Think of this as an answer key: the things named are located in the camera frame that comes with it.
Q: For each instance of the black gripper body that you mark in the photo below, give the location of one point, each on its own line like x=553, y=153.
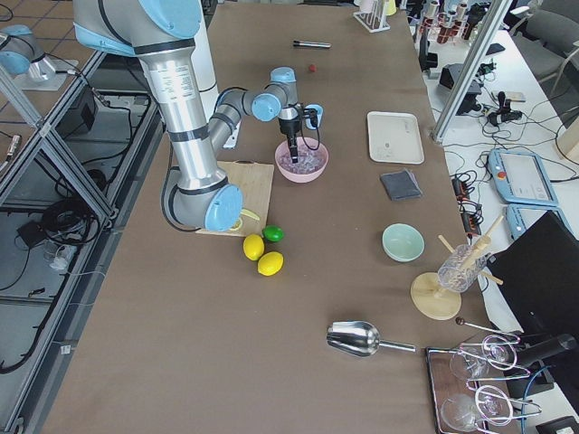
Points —
x=288, y=127

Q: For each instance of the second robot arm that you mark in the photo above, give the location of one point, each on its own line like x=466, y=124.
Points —
x=24, y=59

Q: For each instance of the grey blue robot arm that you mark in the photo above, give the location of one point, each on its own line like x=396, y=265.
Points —
x=161, y=34

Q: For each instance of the pile of clear ice cubes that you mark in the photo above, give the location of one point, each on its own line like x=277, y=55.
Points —
x=310, y=161

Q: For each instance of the light blue cup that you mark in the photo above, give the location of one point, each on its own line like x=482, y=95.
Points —
x=313, y=115

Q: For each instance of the steel ice scoop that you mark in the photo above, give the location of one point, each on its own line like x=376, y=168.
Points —
x=361, y=339

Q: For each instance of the wooden cup stand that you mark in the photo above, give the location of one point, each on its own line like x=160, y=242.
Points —
x=437, y=294

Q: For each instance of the pink bowl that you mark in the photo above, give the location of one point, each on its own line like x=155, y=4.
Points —
x=309, y=142

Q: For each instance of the bamboo cutting board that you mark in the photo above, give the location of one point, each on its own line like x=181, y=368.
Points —
x=254, y=180

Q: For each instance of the yellow plastic knife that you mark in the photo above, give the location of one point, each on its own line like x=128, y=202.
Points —
x=250, y=214

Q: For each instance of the green lime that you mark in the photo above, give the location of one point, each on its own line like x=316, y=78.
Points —
x=273, y=233

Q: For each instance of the lower lemon slice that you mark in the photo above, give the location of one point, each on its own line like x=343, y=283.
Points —
x=238, y=225

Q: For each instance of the cream rabbit tray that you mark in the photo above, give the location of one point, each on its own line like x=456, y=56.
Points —
x=394, y=137

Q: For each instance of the whole lemon near board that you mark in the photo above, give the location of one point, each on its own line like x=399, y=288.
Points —
x=253, y=246

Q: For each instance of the grey folded cloth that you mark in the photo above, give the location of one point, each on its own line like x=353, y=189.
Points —
x=401, y=185

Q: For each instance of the whole lemon far left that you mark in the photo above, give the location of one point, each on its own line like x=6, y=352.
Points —
x=270, y=263

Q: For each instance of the pale green bowl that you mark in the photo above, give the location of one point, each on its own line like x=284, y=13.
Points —
x=402, y=242

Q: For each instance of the clear glass on stand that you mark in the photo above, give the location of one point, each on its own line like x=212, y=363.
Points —
x=458, y=272

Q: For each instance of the blue teach pendant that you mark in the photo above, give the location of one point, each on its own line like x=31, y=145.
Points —
x=522, y=216
x=520, y=177

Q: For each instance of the black monitor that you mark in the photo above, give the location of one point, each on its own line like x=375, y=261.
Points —
x=540, y=277

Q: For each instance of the wine glass rack tray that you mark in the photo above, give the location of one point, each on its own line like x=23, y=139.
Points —
x=468, y=385

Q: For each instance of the white wire rack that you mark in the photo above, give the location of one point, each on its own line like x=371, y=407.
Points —
x=372, y=14

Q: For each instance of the aluminium frame post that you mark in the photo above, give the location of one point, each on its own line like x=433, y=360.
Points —
x=490, y=24

